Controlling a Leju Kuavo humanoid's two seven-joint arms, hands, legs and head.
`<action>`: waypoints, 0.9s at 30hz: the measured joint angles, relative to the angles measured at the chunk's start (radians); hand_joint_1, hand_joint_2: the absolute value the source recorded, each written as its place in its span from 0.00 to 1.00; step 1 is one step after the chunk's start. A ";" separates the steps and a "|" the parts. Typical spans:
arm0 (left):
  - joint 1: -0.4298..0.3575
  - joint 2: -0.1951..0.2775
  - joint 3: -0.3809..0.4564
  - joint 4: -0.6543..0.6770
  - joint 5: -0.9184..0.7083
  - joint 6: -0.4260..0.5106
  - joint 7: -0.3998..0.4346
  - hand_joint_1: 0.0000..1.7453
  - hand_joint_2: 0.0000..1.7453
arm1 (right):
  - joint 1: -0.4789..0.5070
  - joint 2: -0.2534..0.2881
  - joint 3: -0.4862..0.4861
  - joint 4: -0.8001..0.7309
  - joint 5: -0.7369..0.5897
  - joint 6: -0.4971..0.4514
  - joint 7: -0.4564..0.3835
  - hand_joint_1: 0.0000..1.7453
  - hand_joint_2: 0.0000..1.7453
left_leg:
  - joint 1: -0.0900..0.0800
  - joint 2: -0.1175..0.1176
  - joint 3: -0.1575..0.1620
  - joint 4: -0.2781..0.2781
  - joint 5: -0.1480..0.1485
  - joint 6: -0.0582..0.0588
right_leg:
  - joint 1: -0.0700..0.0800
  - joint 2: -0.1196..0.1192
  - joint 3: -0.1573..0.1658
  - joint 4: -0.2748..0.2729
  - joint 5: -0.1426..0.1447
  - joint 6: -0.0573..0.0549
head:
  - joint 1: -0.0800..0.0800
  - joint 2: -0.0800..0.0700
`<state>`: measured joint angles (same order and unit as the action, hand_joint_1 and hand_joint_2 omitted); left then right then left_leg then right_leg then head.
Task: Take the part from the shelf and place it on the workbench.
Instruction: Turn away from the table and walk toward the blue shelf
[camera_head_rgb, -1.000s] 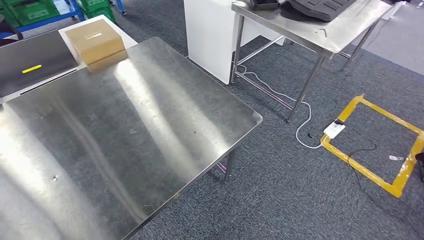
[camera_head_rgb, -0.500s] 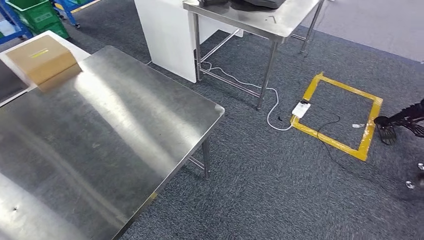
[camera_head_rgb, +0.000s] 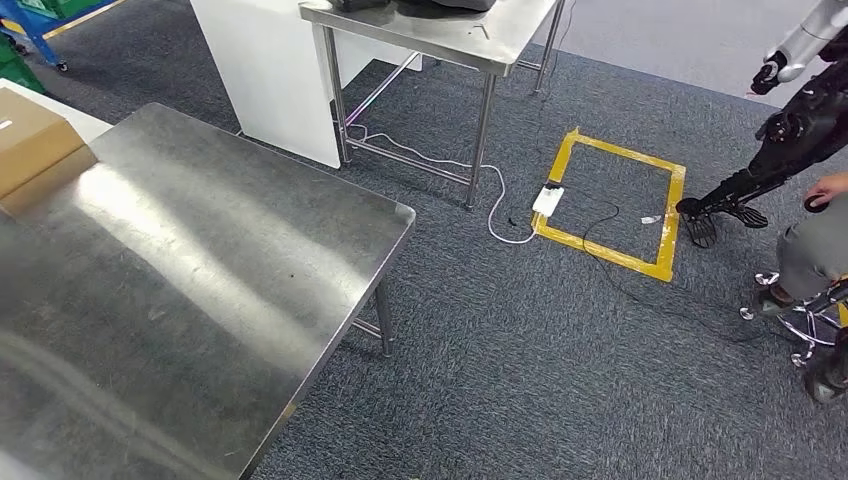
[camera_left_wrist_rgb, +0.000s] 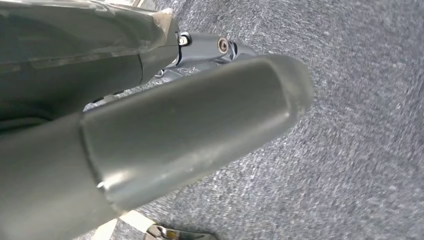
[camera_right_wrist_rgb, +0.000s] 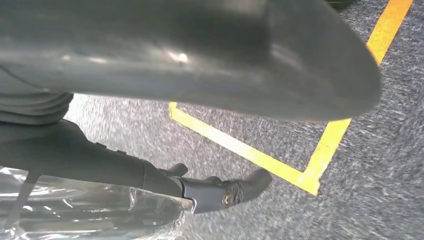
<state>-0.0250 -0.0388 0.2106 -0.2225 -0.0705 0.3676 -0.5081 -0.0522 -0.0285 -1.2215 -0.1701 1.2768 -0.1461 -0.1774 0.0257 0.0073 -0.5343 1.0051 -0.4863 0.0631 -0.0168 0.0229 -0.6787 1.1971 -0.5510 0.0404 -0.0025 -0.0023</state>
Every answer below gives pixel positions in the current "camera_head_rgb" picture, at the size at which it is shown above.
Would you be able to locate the black equipment box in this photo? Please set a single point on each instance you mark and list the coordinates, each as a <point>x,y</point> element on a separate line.
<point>361,4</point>

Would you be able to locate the black fabric bag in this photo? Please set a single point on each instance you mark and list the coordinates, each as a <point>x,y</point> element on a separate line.
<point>450,4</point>

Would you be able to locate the stainless steel table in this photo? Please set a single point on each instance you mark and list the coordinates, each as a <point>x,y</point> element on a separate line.
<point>464,33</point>
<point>166,278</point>

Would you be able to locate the white display table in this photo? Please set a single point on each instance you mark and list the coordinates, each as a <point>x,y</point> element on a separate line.
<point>79,122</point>

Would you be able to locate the black stool with chrome base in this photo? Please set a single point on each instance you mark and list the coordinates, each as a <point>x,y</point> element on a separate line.
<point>795,328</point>

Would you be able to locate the person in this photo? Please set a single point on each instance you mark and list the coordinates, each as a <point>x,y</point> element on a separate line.
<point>815,252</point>

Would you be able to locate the small clear plastic scrap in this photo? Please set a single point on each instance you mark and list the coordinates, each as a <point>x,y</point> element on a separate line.
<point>652,219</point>

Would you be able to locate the brown cardboard box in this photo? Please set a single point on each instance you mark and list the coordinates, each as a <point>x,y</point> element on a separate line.
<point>33,146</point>

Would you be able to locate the black humanoid robot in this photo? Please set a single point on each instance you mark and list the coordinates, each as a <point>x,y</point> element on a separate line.
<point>795,132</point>

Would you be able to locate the green plastic crate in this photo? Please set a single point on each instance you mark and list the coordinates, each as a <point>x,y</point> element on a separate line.
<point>60,6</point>
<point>16,73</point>

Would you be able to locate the white panel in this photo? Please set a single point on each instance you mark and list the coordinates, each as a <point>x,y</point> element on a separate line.
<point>278,79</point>

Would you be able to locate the person's hand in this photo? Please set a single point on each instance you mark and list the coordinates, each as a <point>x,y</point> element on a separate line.
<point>831,185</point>

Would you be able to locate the blue steel trolley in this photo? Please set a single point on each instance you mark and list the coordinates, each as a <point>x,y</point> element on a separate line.
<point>46,46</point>

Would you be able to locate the white power strip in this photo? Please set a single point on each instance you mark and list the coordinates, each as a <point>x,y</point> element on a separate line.
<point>548,201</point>

